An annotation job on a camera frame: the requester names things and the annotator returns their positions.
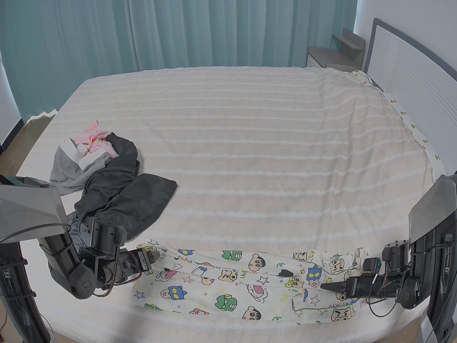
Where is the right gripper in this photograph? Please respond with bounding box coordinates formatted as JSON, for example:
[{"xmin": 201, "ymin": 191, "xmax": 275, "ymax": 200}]
[{"xmin": 343, "ymin": 275, "xmax": 385, "ymax": 302}]

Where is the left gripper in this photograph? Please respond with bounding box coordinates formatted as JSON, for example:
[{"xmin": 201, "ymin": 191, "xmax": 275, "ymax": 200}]
[{"xmin": 119, "ymin": 249, "xmax": 155, "ymax": 279}]

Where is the white printed pyjama top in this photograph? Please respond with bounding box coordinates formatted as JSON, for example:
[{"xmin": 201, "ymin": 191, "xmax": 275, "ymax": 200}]
[{"xmin": 131, "ymin": 239, "xmax": 373, "ymax": 325}]

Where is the pile of clothes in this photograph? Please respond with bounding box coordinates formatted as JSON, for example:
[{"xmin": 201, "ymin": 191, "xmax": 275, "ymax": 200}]
[{"xmin": 49, "ymin": 119, "xmax": 178, "ymax": 245}]

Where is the bed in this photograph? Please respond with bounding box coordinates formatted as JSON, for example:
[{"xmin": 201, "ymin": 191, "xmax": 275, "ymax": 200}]
[{"xmin": 0, "ymin": 17, "xmax": 457, "ymax": 343}]

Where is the grey bedside table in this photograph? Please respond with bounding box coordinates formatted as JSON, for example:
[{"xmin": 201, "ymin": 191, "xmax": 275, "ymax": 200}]
[{"xmin": 307, "ymin": 27, "xmax": 366, "ymax": 73}]

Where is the blue-green curtain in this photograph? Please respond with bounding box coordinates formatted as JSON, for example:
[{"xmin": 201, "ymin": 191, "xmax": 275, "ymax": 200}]
[{"xmin": 0, "ymin": 0, "xmax": 360, "ymax": 121}]

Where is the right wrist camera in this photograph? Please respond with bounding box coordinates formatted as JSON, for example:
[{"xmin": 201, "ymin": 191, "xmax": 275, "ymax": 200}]
[{"xmin": 362, "ymin": 258, "xmax": 382, "ymax": 275}]

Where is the black cable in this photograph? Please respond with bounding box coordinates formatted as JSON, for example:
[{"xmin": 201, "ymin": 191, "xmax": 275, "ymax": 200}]
[{"xmin": 367, "ymin": 297, "xmax": 401, "ymax": 318}]

